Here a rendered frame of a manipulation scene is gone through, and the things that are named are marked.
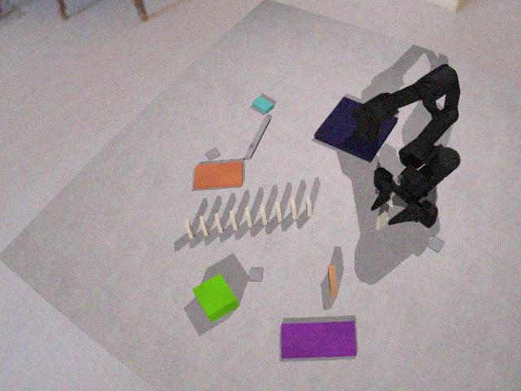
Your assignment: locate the grey long bar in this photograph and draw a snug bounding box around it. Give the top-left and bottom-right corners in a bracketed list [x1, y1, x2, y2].
[245, 117, 270, 159]

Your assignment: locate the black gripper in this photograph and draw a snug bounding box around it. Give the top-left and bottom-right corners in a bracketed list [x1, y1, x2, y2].
[371, 167, 438, 229]

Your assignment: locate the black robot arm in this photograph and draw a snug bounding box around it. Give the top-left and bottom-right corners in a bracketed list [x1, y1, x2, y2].
[352, 64, 461, 196]

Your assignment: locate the green block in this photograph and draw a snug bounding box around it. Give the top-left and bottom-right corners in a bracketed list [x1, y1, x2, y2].
[192, 274, 239, 323]

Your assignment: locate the teal rectangular block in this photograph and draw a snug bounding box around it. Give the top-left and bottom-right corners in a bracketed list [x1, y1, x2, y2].
[252, 96, 274, 114]

